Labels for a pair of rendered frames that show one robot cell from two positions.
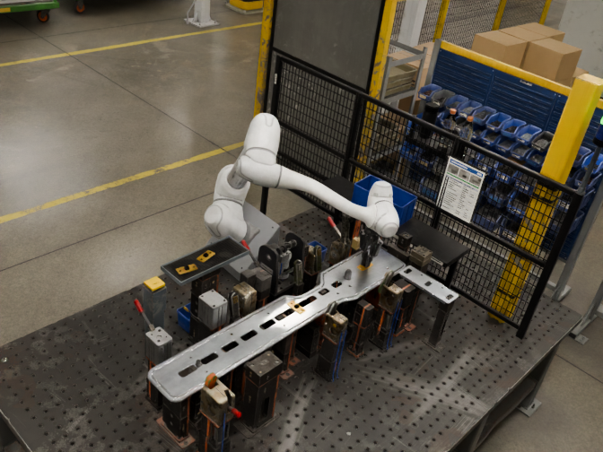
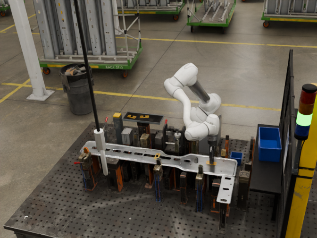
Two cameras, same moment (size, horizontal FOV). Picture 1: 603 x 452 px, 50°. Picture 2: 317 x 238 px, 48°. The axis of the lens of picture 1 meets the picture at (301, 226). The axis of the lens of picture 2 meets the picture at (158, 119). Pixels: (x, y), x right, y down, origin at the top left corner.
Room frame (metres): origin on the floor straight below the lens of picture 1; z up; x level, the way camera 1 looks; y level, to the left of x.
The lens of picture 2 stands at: (1.31, -2.33, 2.88)
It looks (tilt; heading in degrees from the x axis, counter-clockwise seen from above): 32 degrees down; 70
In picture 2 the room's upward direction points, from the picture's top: 4 degrees counter-clockwise
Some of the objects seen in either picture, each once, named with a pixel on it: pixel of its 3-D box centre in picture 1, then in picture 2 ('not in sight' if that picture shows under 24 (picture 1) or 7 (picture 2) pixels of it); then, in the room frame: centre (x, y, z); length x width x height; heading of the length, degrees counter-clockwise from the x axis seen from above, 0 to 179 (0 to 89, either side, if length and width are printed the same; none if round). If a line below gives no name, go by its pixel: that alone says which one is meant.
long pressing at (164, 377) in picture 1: (293, 310); (154, 157); (2.11, -0.02, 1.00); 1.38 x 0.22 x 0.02; 141
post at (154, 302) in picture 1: (154, 327); (120, 135); (1.97, 0.54, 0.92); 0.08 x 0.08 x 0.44; 51
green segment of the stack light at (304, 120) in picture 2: not in sight; (304, 117); (2.52, -1.17, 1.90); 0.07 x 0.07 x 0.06
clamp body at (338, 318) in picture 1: (331, 345); (158, 182); (2.07, -0.20, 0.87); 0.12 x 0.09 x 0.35; 51
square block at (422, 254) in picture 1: (414, 279); (243, 191); (2.62, -0.60, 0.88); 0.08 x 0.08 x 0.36; 51
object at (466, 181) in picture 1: (460, 189); (287, 150); (2.86, -0.75, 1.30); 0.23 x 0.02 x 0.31; 51
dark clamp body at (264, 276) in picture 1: (257, 306); (161, 152); (2.23, 0.14, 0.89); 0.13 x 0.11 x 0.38; 51
